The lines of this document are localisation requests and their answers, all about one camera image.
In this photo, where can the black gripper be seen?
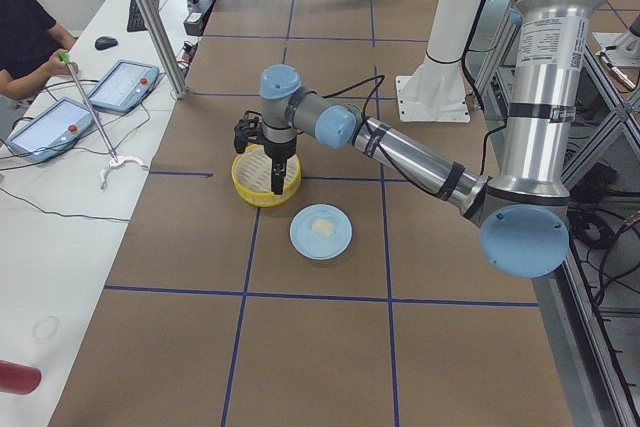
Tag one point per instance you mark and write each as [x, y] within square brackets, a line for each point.
[277, 152]

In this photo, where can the white steamed bun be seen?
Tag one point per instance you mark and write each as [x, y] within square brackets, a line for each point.
[323, 227]

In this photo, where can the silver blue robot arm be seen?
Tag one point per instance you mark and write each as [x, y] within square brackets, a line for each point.
[520, 212]

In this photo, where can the white steamer liner cloth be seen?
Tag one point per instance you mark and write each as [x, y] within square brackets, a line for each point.
[253, 169]

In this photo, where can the yellow bamboo steamer basket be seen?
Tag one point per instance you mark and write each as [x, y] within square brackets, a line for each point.
[263, 199]

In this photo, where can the light blue plate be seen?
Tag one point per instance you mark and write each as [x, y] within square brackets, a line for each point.
[314, 246]

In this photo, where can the metal reacher grabber stick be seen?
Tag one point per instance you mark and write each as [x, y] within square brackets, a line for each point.
[90, 107]

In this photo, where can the far teach pendant tablet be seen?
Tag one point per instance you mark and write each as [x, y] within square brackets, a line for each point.
[124, 86]

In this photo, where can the teach pendant tablet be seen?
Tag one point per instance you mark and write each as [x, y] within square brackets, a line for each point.
[124, 86]
[52, 132]

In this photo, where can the black computer mouse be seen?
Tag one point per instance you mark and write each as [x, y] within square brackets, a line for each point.
[105, 42]

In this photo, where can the near teach pendant tablet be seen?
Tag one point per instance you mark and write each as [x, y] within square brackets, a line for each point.
[52, 132]

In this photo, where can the white side desk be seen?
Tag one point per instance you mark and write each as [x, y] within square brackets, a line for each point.
[62, 223]

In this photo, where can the seated person in black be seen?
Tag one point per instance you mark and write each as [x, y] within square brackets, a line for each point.
[31, 40]

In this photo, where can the red cylinder bottle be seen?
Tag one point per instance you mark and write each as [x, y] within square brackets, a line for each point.
[18, 379]

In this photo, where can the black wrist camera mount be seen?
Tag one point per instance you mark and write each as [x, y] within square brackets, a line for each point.
[248, 130]

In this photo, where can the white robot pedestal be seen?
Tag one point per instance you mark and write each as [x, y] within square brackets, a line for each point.
[436, 91]

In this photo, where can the aluminium frame post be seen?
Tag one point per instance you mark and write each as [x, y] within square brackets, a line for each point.
[162, 46]

